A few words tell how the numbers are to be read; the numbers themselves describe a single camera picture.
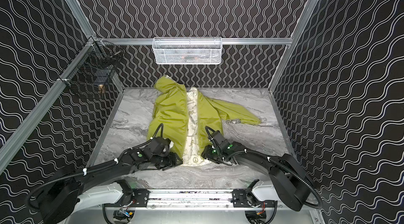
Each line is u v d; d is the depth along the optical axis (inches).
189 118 40.0
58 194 16.3
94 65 38.2
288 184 16.5
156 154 26.1
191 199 29.7
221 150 26.0
